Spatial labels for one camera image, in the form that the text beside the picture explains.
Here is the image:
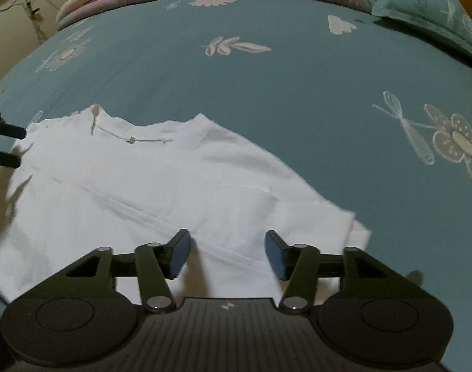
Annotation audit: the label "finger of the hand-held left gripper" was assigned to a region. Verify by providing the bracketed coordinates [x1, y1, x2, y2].
[0, 148, 23, 169]
[0, 110, 27, 139]

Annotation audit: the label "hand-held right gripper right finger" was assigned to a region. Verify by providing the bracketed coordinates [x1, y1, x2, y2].
[264, 230, 434, 314]

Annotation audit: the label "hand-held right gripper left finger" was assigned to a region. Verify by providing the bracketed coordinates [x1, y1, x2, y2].
[30, 228, 193, 314]

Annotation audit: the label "white long-sleeve printed shirt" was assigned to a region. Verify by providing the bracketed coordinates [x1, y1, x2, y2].
[0, 103, 372, 307]

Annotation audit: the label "teal pillow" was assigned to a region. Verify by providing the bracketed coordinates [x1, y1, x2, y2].
[370, 0, 472, 63]

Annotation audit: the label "black wall cables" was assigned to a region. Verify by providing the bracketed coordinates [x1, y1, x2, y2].
[0, 0, 52, 43]

